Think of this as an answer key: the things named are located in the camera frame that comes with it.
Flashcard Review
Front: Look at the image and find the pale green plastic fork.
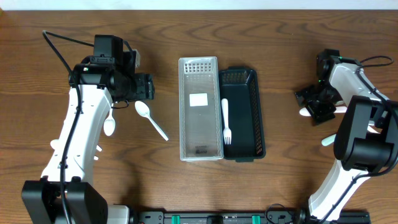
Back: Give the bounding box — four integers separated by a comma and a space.
321, 134, 336, 146

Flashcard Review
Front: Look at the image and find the white plastic spoon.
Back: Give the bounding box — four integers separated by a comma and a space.
134, 101, 169, 141

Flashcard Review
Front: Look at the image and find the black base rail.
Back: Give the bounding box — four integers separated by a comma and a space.
136, 210, 371, 224

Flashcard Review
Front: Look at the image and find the small white spoon under arm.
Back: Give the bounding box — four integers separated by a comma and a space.
103, 108, 116, 136

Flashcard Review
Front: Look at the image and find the white label sticker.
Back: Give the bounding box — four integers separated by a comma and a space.
189, 93, 208, 107

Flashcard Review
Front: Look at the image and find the dark green plastic basket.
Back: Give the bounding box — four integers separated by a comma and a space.
218, 67, 266, 162

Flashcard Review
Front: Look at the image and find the clear plastic basket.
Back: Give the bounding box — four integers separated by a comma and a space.
178, 57, 224, 162

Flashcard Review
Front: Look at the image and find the white plastic fork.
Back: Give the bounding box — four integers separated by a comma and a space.
221, 98, 232, 145

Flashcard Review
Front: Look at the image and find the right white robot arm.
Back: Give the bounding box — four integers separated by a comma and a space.
294, 49, 397, 223

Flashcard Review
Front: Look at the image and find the cream plastic spoon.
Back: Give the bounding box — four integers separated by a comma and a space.
299, 106, 347, 117

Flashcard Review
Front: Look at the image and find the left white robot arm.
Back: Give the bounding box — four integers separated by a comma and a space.
21, 34, 155, 223

